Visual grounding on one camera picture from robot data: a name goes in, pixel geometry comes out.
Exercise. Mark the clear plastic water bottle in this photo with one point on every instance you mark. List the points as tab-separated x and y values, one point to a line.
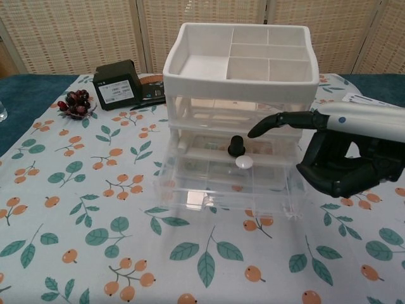
2	112

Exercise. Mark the flat black printed sleeve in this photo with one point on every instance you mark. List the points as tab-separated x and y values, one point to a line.
155	90

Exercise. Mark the floral leaf-print tablecloth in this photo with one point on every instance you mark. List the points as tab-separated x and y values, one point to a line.
95	237

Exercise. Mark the woven bamboo folding screen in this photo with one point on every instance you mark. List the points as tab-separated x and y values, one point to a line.
79	31

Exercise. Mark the small white round cap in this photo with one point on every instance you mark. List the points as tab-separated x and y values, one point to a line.
244	162

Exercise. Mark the black cardboard box with label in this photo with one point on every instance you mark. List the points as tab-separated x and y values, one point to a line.
115	92

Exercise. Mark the dark red grape bunch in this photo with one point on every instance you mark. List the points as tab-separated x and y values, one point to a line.
77	101

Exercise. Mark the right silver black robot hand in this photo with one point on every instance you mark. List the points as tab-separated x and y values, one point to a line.
364	122

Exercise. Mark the small black knob-shaped bottle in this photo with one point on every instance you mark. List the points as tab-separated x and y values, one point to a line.
235	147

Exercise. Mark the white folding laptop stand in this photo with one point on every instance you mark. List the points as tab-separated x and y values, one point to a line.
357	98

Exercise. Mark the white drawer organizer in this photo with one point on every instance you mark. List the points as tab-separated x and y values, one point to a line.
237	87

